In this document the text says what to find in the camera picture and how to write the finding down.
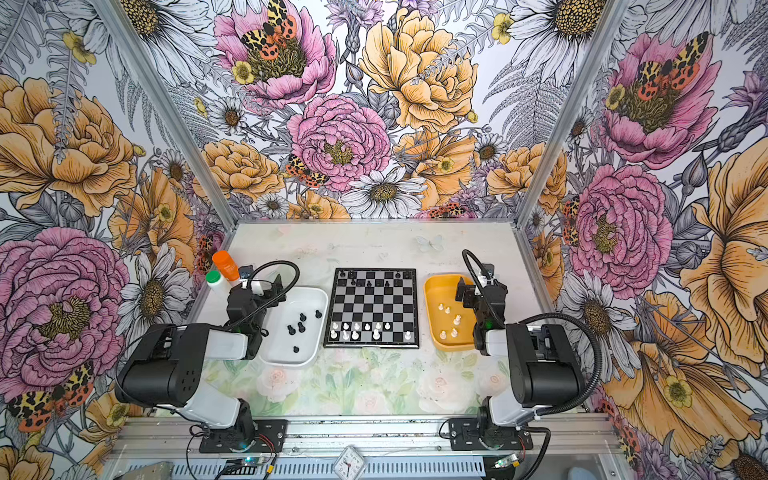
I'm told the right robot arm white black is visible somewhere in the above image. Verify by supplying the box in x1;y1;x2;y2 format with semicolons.
456;279;589;449

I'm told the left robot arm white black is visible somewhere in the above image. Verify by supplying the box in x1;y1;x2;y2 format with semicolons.
116;276;285;453

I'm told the black white chess board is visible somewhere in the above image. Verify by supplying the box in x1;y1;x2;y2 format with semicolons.
323;267;420;349

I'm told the white bottle green cap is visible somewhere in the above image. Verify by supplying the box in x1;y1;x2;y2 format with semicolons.
205;270;231;300

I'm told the yellow plastic tray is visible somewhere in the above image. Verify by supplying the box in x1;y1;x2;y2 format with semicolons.
424;274;476;352

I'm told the orange bottle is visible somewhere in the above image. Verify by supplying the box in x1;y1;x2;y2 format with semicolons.
212;250;240;282

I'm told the white plastic tray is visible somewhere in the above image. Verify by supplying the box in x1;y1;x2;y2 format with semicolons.
257;286;329;369

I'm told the small white clock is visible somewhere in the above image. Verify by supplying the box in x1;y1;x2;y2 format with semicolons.
333;445;366;480

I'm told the right black corrugated cable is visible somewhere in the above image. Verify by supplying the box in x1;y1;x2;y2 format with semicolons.
460;248;604;418

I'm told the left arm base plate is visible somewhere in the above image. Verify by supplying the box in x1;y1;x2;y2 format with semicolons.
199;419;288;454

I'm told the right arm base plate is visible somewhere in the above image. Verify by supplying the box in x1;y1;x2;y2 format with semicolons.
440;417;533;451

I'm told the aluminium frame rail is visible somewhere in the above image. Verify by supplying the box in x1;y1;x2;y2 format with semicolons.
114;413;620;459

